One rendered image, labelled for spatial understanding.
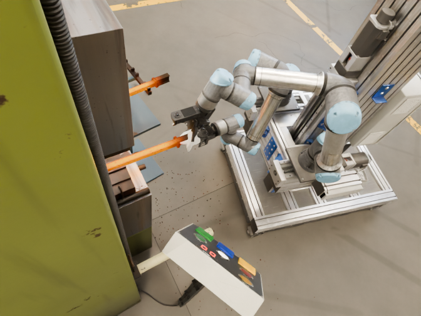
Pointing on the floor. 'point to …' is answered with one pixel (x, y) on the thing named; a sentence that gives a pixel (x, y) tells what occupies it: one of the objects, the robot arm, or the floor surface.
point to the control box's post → (192, 293)
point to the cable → (178, 298)
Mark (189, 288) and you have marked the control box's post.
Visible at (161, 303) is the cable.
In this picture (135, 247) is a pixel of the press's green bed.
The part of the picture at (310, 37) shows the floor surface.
